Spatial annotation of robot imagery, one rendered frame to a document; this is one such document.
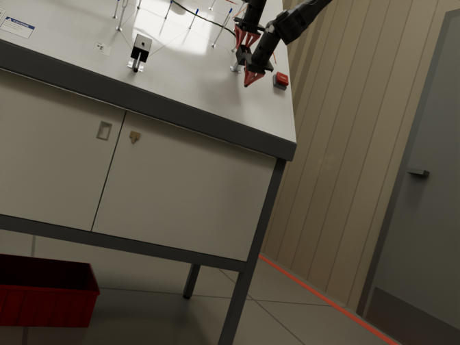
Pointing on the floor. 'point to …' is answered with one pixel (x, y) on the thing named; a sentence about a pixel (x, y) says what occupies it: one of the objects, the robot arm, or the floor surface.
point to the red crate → (46, 291)
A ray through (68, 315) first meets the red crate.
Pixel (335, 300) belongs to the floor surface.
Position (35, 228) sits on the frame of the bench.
